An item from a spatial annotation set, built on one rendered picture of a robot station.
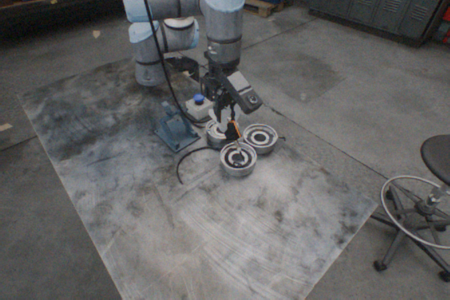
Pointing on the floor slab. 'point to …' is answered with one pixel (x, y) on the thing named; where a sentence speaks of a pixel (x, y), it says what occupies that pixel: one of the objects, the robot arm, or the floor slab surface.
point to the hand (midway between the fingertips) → (230, 126)
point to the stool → (432, 143)
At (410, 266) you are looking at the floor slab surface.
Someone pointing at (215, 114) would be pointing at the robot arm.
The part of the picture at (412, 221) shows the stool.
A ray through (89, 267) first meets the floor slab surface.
